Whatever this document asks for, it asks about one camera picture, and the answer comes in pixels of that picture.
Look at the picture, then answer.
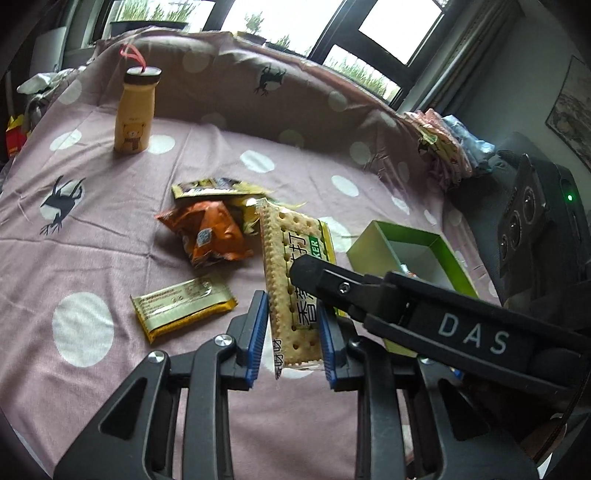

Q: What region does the black camera device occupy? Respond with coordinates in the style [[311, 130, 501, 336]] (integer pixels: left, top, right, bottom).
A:
[[497, 154, 590, 320]]

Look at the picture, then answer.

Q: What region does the yellow bear bottle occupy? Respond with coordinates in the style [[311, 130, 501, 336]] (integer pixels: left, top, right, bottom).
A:
[[114, 43, 162, 154]]

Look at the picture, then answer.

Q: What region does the crumpled clothes pile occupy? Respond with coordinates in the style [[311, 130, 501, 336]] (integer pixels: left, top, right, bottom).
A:
[[403, 109, 496, 191]]

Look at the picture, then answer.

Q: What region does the green cardboard box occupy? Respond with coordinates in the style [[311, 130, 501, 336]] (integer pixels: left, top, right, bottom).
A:
[[345, 219, 480, 358]]

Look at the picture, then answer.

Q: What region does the pink polka dot deer cloth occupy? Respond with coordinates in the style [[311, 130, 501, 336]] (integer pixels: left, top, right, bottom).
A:
[[1, 29, 498, 472]]

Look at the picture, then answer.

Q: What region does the window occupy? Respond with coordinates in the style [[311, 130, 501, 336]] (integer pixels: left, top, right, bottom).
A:
[[61, 1, 469, 108]]

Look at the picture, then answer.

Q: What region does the dark yellow flat snack packet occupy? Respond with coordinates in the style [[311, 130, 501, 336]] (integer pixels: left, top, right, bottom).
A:
[[171, 177, 271, 200]]

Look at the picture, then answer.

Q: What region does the gold snack bar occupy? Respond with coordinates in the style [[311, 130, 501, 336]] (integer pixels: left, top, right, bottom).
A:
[[130, 274, 238, 344]]

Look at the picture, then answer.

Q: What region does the orange snack bag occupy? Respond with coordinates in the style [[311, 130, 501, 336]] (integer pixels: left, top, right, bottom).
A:
[[155, 200, 253, 267]]

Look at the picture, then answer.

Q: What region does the yellow green snack packet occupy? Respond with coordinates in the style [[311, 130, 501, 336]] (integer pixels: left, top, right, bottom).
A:
[[223, 196, 304, 236]]

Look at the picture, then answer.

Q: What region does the wall picture frame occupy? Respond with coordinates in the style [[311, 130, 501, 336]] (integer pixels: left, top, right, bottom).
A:
[[546, 56, 591, 169]]

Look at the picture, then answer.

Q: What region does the red yellow package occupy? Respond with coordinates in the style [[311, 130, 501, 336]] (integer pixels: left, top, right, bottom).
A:
[[5, 114, 29, 158]]

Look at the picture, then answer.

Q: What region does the cracker pack green label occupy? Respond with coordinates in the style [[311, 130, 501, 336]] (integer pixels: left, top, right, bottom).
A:
[[256, 199, 335, 377]]

